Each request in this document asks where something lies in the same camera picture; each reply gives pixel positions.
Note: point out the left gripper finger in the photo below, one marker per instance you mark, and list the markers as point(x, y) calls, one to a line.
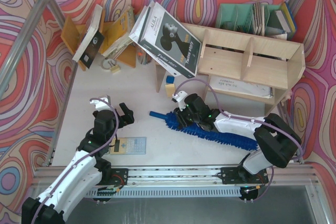
point(129, 118)
point(124, 109)

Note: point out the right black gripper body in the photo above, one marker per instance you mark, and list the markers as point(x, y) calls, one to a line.
point(181, 117)

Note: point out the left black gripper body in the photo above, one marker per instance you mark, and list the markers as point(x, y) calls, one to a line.
point(122, 118)

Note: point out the blue microfiber duster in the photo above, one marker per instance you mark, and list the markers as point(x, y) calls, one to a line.
point(235, 140)

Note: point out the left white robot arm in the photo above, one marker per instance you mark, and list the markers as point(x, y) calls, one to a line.
point(68, 174)

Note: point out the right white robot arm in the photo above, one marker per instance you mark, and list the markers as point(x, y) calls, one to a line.
point(276, 141)

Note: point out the light wooden bookshelf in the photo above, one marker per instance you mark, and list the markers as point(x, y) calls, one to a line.
point(276, 63)

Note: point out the grey yellow calculator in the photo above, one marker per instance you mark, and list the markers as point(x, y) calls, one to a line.
point(128, 146)

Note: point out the yellow sticky note pad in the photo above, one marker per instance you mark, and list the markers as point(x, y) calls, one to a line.
point(170, 89)

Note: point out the small blue block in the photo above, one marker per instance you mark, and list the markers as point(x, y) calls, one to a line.
point(170, 79)

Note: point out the gold binder clip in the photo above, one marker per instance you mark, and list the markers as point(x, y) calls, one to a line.
point(114, 67)

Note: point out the spiral notebook with handwriting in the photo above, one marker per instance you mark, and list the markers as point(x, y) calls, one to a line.
point(236, 86)

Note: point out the pencil cup with pens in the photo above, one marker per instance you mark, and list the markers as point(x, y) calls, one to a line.
point(142, 57)

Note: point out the yellow books stack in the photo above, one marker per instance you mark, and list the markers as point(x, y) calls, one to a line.
point(116, 34)

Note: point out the black white Twins story book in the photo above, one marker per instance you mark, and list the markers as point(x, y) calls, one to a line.
point(167, 41)

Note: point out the white black paperback book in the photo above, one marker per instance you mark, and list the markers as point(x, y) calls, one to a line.
point(90, 39)

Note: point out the orange wooden book rack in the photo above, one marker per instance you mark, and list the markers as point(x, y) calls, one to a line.
point(71, 33)

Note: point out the teal file organizer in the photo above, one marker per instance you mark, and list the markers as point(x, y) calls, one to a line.
point(257, 19)

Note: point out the blue yellow book in organizer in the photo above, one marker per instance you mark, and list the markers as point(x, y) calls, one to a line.
point(286, 19)

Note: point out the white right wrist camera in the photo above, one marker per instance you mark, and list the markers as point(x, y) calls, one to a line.
point(179, 98)

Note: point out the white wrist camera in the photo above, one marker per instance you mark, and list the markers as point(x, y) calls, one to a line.
point(179, 98)
point(101, 103)

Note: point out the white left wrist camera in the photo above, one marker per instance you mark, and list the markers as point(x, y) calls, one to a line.
point(101, 103)

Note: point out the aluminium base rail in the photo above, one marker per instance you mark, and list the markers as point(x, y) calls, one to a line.
point(166, 181)

